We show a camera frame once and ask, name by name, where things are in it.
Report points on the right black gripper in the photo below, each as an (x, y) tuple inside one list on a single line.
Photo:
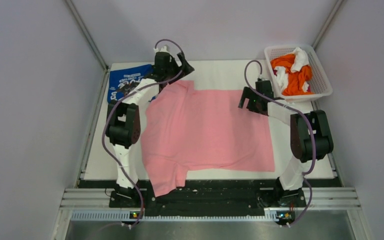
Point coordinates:
[(247, 94)]

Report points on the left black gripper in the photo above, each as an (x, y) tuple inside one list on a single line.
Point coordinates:
[(184, 67)]

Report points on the pink t-shirt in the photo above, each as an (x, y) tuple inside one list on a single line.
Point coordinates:
[(192, 130)]

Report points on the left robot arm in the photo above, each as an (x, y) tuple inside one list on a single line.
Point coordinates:
[(122, 129)]

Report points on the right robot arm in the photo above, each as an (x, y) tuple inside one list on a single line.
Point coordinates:
[(310, 138)]

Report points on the orange t-shirt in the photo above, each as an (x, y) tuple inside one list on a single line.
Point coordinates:
[(291, 81)]

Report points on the folded blue graphic t-shirt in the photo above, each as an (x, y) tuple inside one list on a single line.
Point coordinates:
[(123, 82)]

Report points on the white plastic basket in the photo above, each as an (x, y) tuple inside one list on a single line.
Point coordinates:
[(319, 83)]

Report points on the white t-shirt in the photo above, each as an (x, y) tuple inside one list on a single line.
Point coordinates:
[(301, 59)]

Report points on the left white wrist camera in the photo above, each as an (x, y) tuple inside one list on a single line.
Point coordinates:
[(163, 49)]

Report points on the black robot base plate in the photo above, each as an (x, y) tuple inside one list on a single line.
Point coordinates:
[(213, 199)]

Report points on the aluminium frame rail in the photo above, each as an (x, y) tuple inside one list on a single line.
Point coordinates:
[(71, 7)]

